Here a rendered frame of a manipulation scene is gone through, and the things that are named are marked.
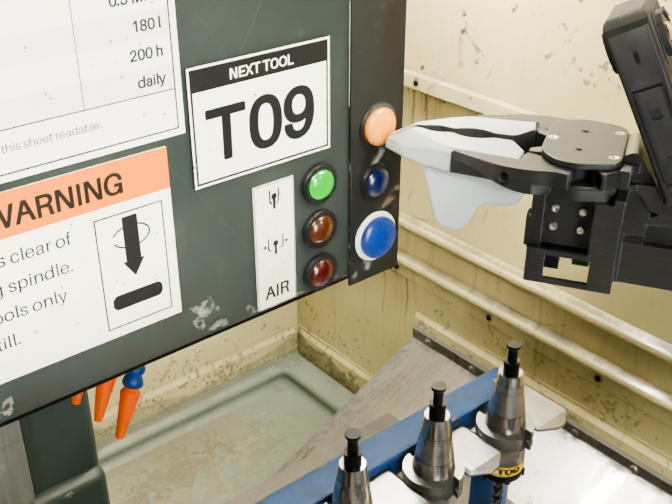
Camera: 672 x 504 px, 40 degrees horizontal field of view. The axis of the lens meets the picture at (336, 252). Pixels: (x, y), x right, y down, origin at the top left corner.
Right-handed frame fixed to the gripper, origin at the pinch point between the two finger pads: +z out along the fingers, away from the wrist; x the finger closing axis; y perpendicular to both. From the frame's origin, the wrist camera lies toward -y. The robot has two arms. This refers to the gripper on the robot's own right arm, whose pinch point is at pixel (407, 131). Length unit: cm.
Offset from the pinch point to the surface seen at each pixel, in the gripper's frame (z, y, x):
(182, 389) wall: 71, 100, 86
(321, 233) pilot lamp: 4.2, 5.9, -4.3
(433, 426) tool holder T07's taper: 0.8, 36.9, 16.6
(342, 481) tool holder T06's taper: 6.8, 37.6, 7.1
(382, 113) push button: 1.6, -1.0, -0.1
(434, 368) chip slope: 17, 82, 87
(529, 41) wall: 5, 17, 83
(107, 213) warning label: 11.7, 0.2, -16.1
